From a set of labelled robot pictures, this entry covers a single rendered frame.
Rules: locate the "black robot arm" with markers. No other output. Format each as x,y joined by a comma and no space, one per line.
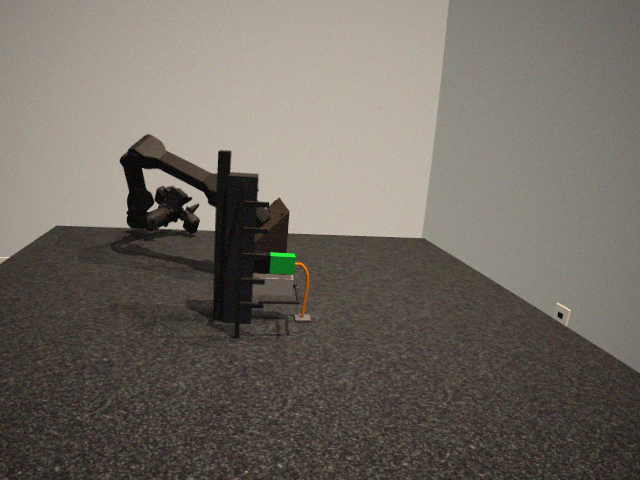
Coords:
150,153

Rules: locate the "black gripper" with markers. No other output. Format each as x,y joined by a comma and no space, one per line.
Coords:
191,221

